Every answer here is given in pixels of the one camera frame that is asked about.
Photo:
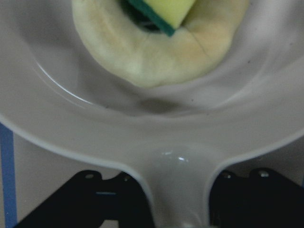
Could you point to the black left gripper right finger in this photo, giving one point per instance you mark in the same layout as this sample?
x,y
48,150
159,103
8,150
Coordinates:
x,y
264,199

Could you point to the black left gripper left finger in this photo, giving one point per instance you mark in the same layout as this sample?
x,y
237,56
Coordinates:
x,y
87,200

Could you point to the white plastic dustpan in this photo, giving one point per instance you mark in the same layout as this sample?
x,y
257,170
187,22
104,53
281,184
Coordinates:
x,y
174,139

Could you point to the yellow green sponge piece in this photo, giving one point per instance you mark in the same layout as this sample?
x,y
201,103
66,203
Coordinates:
x,y
166,15

